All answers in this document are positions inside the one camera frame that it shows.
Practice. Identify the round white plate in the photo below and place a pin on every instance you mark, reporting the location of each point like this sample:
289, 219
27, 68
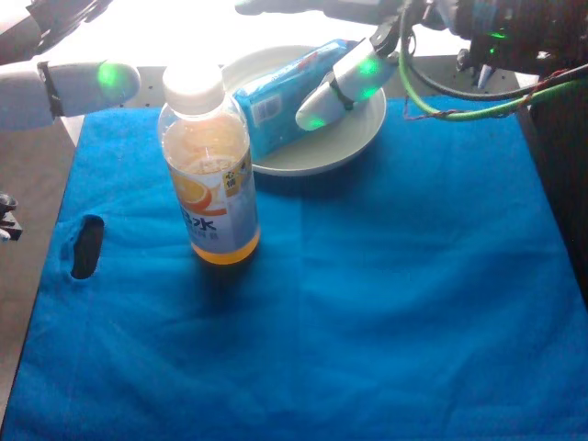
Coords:
331, 147

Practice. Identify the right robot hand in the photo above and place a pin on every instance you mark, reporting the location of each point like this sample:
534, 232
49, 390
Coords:
358, 73

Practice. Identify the blue cloth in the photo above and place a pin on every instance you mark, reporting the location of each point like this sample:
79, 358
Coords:
321, 321

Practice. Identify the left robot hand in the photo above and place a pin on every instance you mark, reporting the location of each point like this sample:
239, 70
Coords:
82, 87

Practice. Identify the orange vitamin drink bottle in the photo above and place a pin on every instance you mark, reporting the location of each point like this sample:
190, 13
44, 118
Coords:
211, 184

